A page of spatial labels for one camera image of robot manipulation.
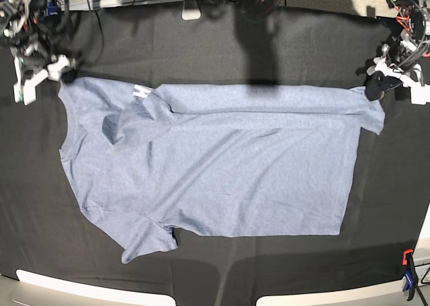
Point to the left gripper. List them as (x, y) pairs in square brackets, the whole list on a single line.
[(389, 77)]

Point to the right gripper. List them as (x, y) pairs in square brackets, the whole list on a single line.
[(58, 67)]

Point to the light blue t-shirt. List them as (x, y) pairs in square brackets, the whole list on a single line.
[(216, 160)]

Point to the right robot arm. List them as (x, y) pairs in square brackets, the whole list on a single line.
[(35, 31)]

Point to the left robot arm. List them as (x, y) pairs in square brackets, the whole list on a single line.
[(398, 65)]

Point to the blue clamp far left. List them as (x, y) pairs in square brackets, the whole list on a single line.
[(52, 8)]

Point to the black table cloth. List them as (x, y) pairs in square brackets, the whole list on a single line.
[(43, 230)]

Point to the orange blue clamp near right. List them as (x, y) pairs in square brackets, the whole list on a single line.
[(409, 274)]

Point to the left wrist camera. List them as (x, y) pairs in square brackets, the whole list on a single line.
[(420, 94)]

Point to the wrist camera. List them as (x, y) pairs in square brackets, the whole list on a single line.
[(26, 93), (420, 94)]

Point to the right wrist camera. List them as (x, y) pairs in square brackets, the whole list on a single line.
[(26, 93)]

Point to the white camera stand base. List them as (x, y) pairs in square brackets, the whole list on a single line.
[(191, 10)]

